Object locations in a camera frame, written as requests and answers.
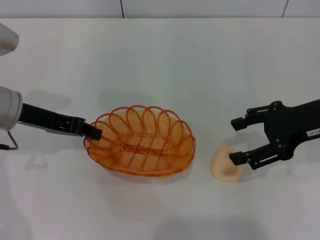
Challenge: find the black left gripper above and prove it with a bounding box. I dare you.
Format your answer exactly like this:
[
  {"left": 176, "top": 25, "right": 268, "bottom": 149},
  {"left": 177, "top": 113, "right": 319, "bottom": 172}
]
[{"left": 18, "top": 102, "right": 103, "bottom": 140}]

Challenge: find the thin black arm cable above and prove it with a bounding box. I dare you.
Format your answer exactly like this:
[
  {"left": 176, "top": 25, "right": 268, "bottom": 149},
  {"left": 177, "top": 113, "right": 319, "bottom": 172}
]
[{"left": 0, "top": 129, "right": 20, "bottom": 151}]

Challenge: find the orange woven plastic basket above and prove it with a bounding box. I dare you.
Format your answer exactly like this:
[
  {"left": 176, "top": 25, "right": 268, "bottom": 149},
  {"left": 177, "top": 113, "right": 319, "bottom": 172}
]
[{"left": 83, "top": 104, "right": 196, "bottom": 178}]

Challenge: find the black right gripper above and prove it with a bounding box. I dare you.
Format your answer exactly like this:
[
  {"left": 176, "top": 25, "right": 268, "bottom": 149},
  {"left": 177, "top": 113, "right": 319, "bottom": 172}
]
[{"left": 229, "top": 98, "right": 320, "bottom": 171}]

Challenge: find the pale peach-shaped bun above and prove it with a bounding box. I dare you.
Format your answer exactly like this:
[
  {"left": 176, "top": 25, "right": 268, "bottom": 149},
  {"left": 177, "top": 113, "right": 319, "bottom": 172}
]
[{"left": 209, "top": 146, "right": 245, "bottom": 182}]

